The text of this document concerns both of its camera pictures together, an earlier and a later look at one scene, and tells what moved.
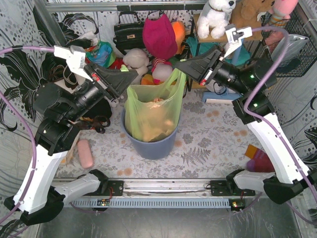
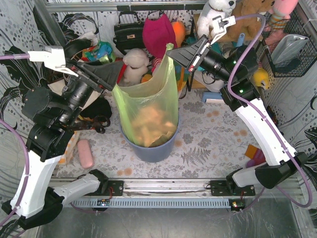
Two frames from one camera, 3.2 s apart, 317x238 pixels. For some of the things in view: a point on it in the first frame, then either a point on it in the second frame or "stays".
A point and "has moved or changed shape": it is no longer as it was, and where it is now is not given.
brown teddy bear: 245,14 stays
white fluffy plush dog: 136,59 stays
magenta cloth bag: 158,37 stays
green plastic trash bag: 152,111 has moved or changed shape
